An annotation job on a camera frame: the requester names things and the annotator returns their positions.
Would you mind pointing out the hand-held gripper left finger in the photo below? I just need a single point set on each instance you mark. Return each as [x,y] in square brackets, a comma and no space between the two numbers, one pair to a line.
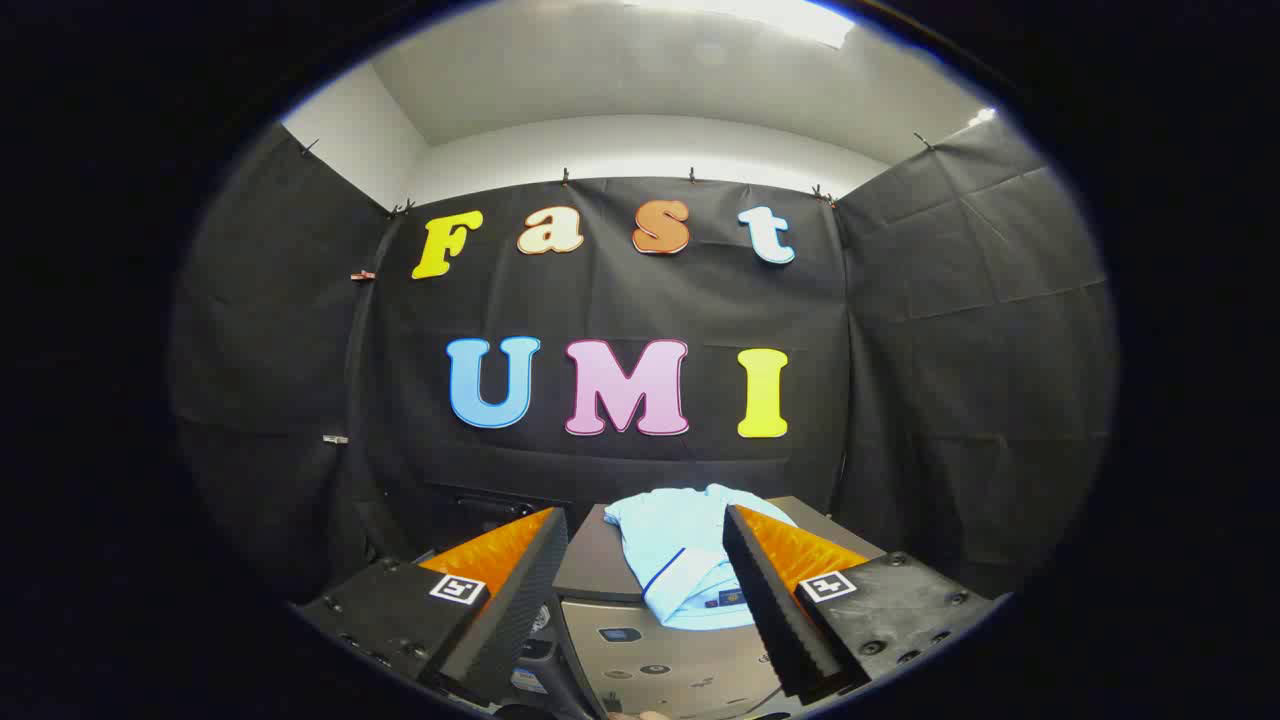
[515,620]

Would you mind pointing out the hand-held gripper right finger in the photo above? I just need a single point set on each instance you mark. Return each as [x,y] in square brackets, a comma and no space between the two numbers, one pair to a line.
[775,620]

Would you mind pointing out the grey washing machine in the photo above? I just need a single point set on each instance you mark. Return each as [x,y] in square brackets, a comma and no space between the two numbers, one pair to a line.
[545,665]

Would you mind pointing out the light blue shirt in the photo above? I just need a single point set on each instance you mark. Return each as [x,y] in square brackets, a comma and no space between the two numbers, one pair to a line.
[680,550]

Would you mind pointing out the black backdrop cloth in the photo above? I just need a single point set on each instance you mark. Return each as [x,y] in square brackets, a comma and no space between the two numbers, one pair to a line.
[620,300]

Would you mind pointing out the row of small black clips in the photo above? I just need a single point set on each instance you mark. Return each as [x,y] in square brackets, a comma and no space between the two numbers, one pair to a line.
[565,177]

